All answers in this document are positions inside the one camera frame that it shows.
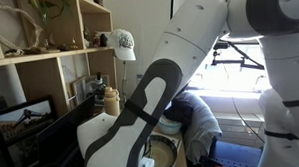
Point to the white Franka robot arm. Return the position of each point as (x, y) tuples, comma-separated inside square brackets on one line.
[(188, 35)]

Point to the black garment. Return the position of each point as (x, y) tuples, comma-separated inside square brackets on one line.
[(180, 110)]

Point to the cream water bottle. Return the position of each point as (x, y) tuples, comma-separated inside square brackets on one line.
[(112, 103)]

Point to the white printed baseball cap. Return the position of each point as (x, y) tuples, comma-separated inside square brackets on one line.
[(123, 44)]

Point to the black and white microscope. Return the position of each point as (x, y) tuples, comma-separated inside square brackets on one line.
[(98, 88)]

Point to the black figurine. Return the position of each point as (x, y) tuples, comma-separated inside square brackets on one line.
[(103, 40)]

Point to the gray cloth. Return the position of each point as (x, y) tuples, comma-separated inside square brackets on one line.
[(204, 125)]

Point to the brown figurine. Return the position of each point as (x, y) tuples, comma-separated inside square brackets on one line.
[(95, 39)]

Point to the small dark jar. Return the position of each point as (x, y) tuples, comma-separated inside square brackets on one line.
[(98, 0)]

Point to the black laptop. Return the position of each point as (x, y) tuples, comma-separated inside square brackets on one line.
[(63, 136)]

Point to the wooden shelf unit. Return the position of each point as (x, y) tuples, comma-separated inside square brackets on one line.
[(42, 74)]

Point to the blue perforated seat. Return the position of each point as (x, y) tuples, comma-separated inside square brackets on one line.
[(237, 155)]

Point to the flat wood piece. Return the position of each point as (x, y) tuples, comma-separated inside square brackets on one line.
[(38, 50)]

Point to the green trailing plant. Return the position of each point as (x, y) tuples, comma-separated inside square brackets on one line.
[(41, 7)]

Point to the black framed photo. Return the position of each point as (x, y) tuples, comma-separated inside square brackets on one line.
[(22, 131)]

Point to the blue wall sticker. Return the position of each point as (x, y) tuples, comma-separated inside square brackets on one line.
[(139, 79)]

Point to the small picture frame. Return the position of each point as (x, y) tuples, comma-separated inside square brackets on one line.
[(79, 91)]

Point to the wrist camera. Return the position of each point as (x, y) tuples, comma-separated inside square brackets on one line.
[(146, 165)]

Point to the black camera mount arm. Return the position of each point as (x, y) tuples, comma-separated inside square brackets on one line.
[(242, 63)]

